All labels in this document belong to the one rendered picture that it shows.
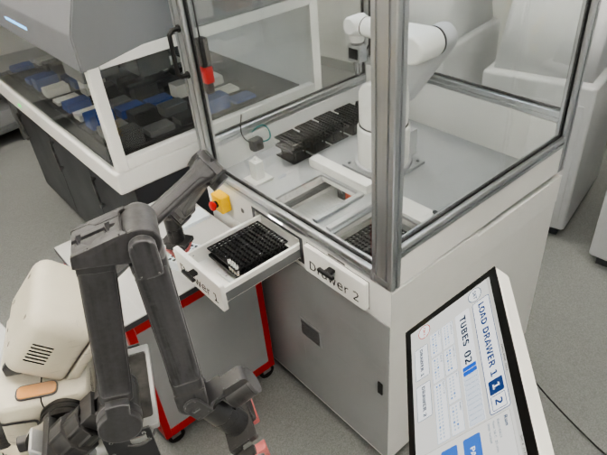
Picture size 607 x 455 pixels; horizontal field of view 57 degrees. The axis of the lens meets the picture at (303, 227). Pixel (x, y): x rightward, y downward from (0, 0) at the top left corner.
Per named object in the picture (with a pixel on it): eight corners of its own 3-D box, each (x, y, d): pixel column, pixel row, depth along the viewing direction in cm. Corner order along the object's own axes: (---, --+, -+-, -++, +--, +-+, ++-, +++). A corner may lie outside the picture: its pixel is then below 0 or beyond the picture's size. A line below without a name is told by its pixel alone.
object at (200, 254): (226, 303, 181) (222, 290, 177) (184, 267, 197) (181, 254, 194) (317, 247, 200) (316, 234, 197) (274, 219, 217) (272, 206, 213)
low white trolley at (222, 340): (171, 456, 231) (121, 328, 186) (107, 370, 271) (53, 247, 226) (280, 376, 259) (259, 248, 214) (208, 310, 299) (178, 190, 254)
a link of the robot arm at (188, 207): (190, 157, 152) (219, 185, 153) (204, 144, 155) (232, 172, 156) (160, 208, 190) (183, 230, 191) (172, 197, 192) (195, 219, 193)
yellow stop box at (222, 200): (221, 216, 221) (219, 200, 216) (211, 208, 225) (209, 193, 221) (232, 210, 223) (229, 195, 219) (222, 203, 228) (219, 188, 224)
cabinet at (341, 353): (388, 473, 218) (392, 330, 170) (237, 333, 284) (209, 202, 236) (526, 342, 264) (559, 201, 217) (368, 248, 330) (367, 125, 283)
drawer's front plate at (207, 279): (224, 312, 180) (219, 287, 173) (179, 271, 198) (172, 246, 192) (228, 310, 181) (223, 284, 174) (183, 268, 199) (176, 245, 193)
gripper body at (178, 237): (170, 235, 204) (165, 219, 200) (194, 239, 201) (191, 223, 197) (161, 246, 199) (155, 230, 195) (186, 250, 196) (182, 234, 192)
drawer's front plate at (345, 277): (365, 311, 175) (365, 285, 169) (304, 269, 194) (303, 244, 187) (368, 309, 176) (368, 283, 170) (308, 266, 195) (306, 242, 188)
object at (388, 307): (390, 328, 171) (391, 292, 163) (210, 201, 237) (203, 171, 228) (555, 200, 218) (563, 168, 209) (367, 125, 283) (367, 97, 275)
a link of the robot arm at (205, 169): (209, 135, 146) (236, 162, 147) (201, 151, 159) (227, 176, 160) (75, 255, 131) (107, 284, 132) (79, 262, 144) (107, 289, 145)
